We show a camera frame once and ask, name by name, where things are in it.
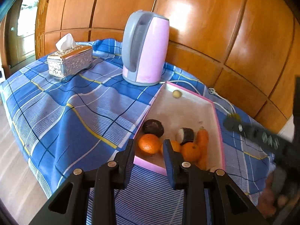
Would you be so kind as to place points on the person's right hand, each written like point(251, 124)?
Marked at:
point(269, 192)

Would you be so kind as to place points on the orange carrot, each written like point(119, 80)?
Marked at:
point(202, 140)

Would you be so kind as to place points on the silver embossed tissue box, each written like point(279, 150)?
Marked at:
point(70, 63)

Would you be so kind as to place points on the orange mandarin with stem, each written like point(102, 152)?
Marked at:
point(191, 152)

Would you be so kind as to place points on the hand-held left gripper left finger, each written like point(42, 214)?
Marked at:
point(131, 154)

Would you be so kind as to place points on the blue plaid tablecloth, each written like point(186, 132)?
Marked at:
point(70, 112)

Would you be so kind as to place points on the white tissue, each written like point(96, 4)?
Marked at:
point(66, 42)

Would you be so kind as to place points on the round tan fruit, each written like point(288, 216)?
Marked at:
point(176, 94)

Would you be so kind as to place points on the small green fruit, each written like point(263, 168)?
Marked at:
point(235, 117)

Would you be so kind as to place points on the wooden glass door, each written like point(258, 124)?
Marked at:
point(25, 28)

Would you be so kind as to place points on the pink electric kettle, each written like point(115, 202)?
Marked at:
point(152, 51)

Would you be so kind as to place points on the dark cut cylinder piece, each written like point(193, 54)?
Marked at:
point(185, 134)

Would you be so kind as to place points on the pink shallow box tray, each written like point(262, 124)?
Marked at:
point(187, 112)

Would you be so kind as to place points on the dark passion fruit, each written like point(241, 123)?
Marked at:
point(153, 127)

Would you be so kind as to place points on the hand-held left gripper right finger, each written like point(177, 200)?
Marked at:
point(167, 159)

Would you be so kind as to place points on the wooden wardrobe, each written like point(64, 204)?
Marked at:
point(211, 28)

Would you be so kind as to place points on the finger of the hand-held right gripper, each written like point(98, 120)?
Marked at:
point(257, 133)

